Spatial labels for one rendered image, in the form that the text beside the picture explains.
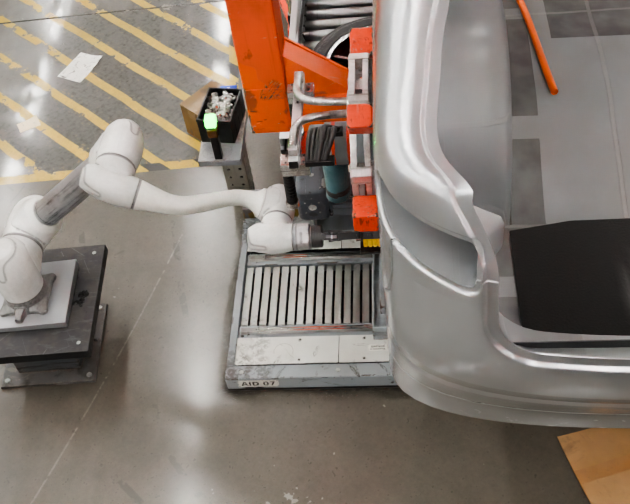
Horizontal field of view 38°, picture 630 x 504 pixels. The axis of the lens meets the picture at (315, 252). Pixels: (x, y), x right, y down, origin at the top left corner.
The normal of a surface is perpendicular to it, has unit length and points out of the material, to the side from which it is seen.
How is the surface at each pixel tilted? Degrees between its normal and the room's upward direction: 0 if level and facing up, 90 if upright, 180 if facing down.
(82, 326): 0
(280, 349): 0
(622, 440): 0
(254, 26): 90
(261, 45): 90
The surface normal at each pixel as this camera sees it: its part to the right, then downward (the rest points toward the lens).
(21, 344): -0.10, -0.65
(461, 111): -0.10, 0.08
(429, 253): 0.11, -0.54
